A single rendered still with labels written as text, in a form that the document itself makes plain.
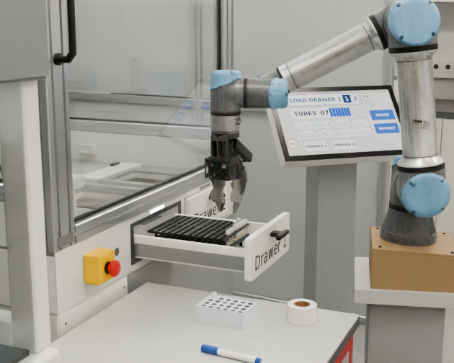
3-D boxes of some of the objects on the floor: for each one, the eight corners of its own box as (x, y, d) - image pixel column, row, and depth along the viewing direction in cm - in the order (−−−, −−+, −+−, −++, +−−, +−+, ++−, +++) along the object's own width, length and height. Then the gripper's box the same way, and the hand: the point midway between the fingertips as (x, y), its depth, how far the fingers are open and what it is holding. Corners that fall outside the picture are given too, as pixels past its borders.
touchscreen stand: (412, 408, 290) (427, 143, 268) (303, 428, 276) (309, 150, 255) (352, 354, 336) (360, 124, 315) (256, 368, 323) (258, 130, 301)
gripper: (197, 132, 190) (197, 215, 195) (238, 135, 186) (237, 220, 190) (211, 128, 198) (211, 208, 202) (251, 131, 194) (250, 212, 198)
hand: (228, 206), depth 199 cm, fingers open, 3 cm apart
